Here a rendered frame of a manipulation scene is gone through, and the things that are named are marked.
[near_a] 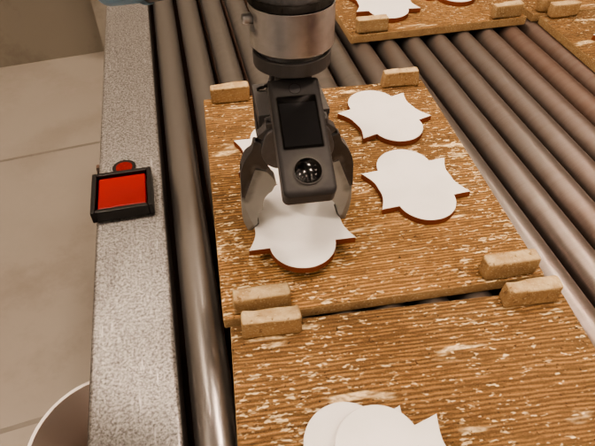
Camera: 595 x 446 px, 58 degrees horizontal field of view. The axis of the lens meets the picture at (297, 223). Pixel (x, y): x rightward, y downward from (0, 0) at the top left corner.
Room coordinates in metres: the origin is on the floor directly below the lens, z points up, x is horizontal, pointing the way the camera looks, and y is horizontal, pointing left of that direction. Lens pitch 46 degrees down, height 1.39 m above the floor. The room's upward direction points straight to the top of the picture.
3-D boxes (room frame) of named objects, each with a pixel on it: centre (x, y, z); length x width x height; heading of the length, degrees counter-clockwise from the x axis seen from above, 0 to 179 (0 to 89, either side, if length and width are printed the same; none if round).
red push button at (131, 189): (0.51, 0.23, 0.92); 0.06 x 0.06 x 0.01; 13
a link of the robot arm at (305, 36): (0.45, 0.01, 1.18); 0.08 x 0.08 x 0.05
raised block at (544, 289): (0.34, -0.24, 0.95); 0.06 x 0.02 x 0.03; 98
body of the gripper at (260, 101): (0.46, 0.01, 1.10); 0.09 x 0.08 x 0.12; 10
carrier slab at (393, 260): (0.54, -0.06, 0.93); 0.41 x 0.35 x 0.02; 10
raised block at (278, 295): (0.33, 0.04, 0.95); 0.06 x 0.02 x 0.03; 100
